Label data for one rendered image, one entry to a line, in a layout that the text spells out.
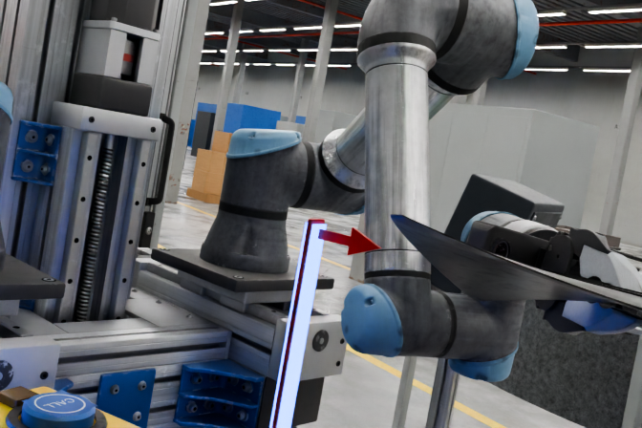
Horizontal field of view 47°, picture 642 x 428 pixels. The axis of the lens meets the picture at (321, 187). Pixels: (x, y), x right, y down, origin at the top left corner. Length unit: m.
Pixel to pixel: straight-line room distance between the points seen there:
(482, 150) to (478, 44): 9.86
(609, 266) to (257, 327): 0.63
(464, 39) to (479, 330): 0.35
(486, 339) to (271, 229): 0.47
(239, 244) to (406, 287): 0.45
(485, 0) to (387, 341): 0.44
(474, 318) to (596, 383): 1.65
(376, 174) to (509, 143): 9.68
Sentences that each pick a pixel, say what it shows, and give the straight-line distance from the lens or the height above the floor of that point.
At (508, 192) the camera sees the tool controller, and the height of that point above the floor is 1.24.
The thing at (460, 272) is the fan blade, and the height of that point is 1.17.
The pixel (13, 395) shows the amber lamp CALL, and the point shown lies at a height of 1.08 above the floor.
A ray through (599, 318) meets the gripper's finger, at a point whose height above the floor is 1.16.
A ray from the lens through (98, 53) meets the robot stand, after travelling 1.14.
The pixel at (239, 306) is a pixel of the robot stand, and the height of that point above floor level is 0.99.
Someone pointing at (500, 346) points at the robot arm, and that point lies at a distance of 0.89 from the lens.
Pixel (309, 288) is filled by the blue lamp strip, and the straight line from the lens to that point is 0.64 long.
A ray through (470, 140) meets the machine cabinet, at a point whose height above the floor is 1.72.
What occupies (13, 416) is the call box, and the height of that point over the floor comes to 1.07.
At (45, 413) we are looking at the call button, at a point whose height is 1.08.
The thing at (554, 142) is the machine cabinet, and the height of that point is 1.88.
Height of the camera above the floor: 1.25
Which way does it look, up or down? 3 degrees down
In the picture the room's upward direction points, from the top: 10 degrees clockwise
